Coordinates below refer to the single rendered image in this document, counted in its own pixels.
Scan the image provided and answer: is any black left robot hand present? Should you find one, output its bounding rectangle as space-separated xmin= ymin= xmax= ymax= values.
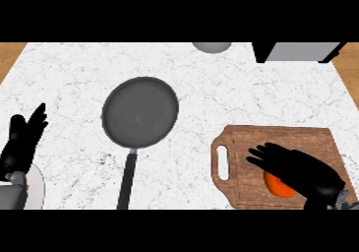
xmin=0 ymin=102 xmax=50 ymax=182

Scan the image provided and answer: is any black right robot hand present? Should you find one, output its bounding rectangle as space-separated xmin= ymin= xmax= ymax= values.
xmin=244 ymin=142 xmax=348 ymax=211

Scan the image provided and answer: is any orange squash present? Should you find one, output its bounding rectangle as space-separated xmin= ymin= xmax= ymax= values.
xmin=262 ymin=170 xmax=299 ymax=199

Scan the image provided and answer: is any brown wooden cutting board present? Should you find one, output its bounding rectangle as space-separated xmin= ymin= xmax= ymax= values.
xmin=210 ymin=124 xmax=359 ymax=211

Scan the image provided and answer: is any dark grey frying pan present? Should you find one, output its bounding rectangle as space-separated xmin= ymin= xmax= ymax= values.
xmin=101 ymin=76 xmax=181 ymax=211

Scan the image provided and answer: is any grey and black appliance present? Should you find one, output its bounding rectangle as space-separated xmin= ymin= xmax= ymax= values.
xmin=250 ymin=42 xmax=349 ymax=64

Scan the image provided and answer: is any grey round object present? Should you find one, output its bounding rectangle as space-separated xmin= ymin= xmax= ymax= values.
xmin=191 ymin=42 xmax=233 ymax=54

